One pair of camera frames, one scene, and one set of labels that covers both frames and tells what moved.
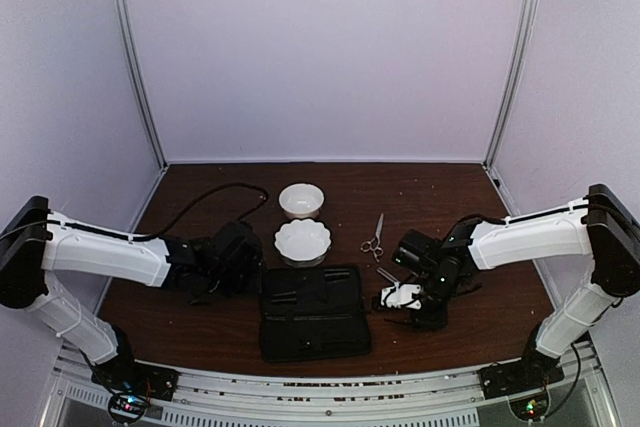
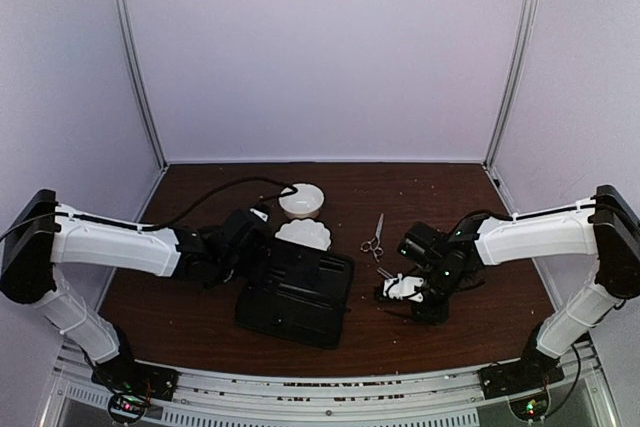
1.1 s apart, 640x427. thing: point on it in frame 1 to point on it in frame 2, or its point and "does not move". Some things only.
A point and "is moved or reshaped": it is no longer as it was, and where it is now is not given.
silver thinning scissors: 386,275 does not move
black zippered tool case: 311,313 is moved or reshaped
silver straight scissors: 374,244 does not move
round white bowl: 301,201 does not move
